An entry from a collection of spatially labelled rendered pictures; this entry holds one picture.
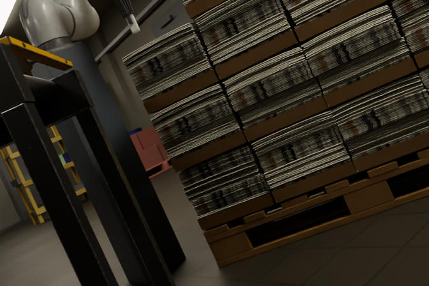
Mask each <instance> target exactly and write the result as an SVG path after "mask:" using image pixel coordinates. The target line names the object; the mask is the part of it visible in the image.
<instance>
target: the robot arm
mask: <svg viewBox="0 0 429 286"><path fill-rule="evenodd" d="M114 2H115V4H116V6H117V7H118V9H119V11H120V12H121V15H124V16H123V18H125V17H126V21H127V23H128V25H129V27H130V29H131V31H132V33H133V34H135V33H137V32H139V31H140V29H139V26H138V24H137V22H136V20H135V17H134V16H133V15H134V14H135V13H134V10H133V8H132V4H131V2H130V0H114ZM20 19H21V23H22V25H23V28H24V31H25V32H26V35H27V37H28V39H29V41H30V43H31V45H32V46H35V47H37V48H39V49H42V50H45V51H47V52H50V53H51V52H55V51H58V50H63V49H67V48H70V47H74V46H77V45H81V44H83V43H82V42H81V41H80V42H76V43H73V42H72V41H75V40H82V39H84V38H87V37H89V36H91V35H92V34H94V33H95V32H96V31H97V29H98V28H99V25H100V19H99V16H98V14H97V12H96V10H95V9H94V8H93V7H92V6H91V5H90V4H89V2H88V1H87V0H22V2H21V5H20Z"/></svg>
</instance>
